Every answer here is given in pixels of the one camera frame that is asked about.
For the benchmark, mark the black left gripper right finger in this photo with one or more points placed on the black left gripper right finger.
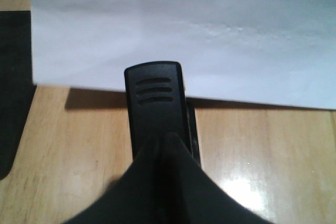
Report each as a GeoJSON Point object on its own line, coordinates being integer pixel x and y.
{"type": "Point", "coordinates": [190, 195]}

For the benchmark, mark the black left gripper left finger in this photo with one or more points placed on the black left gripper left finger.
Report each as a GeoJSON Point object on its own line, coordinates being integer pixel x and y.
{"type": "Point", "coordinates": [133, 198]}

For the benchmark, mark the white paper sheet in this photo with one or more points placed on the white paper sheet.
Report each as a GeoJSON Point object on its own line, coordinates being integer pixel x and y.
{"type": "Point", "coordinates": [262, 51]}

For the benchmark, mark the black stapler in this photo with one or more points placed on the black stapler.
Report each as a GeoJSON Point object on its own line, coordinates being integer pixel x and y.
{"type": "Point", "coordinates": [157, 105]}

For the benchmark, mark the black computer monitor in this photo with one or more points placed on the black computer monitor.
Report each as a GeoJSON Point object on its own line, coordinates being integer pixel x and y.
{"type": "Point", "coordinates": [17, 88]}

